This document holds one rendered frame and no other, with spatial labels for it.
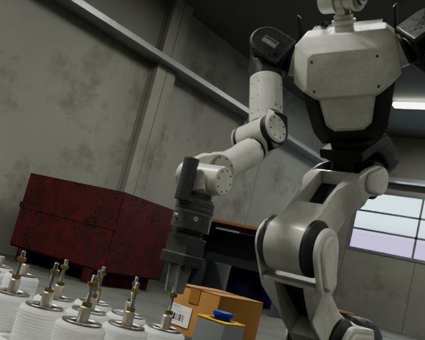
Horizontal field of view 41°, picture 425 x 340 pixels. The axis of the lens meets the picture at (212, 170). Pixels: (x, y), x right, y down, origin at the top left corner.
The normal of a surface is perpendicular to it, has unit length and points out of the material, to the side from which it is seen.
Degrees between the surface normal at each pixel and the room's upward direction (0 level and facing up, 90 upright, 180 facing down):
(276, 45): 75
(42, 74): 90
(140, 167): 90
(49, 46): 90
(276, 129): 71
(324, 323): 90
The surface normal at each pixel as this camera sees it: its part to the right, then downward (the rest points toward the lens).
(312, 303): -0.59, 0.43
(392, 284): -0.58, -0.26
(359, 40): -0.29, -0.41
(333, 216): 0.78, 0.10
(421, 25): -0.53, -0.61
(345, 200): 0.49, 0.38
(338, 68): -0.26, 0.35
